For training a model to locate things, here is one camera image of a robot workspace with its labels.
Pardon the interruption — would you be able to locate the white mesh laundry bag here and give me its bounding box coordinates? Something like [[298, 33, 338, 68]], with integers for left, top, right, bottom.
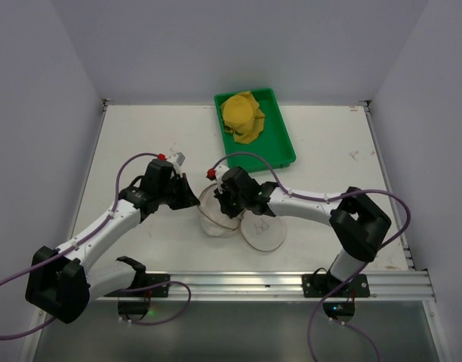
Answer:
[[197, 184, 287, 253]]

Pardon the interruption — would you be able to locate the yellow bra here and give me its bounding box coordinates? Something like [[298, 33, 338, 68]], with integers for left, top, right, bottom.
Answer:
[[220, 91, 266, 145]]

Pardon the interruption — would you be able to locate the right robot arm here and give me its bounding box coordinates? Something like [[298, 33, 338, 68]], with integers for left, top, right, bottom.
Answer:
[[207, 166, 392, 289]]

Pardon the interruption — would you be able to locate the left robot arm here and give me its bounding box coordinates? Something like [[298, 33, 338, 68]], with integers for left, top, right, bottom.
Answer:
[[25, 152, 199, 324]]

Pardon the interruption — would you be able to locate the green plastic tray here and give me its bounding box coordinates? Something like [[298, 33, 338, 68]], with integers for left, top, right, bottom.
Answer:
[[214, 88, 296, 173]]

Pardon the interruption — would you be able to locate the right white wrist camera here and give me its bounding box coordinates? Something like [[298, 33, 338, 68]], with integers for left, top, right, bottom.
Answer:
[[206, 164, 229, 193]]

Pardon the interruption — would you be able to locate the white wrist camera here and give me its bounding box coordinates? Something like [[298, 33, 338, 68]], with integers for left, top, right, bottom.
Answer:
[[167, 152, 186, 176], [206, 164, 229, 193]]

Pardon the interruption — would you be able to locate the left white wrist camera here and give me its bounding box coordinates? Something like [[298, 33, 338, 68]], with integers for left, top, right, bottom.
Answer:
[[167, 152, 186, 176]]

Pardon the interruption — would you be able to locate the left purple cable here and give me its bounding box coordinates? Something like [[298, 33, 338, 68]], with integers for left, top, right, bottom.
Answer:
[[0, 151, 193, 340]]

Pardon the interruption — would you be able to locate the purple cable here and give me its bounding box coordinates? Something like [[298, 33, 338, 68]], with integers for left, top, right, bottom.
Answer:
[[211, 152, 411, 362], [0, 151, 193, 340]]

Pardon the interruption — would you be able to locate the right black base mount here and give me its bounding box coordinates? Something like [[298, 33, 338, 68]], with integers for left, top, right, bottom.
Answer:
[[301, 268, 371, 323]]

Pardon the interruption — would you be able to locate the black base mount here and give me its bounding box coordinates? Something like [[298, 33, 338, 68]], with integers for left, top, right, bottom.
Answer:
[[110, 274, 171, 320], [301, 268, 371, 323]]

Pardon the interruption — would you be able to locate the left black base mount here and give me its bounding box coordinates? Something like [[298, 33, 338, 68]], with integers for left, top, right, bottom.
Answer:
[[110, 274, 171, 320]]

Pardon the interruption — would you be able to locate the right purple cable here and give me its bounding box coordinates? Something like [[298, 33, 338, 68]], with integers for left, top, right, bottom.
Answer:
[[211, 152, 411, 362]]

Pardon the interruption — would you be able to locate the aluminium mounting rail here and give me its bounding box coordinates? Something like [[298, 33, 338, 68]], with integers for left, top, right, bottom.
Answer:
[[97, 269, 438, 302]]

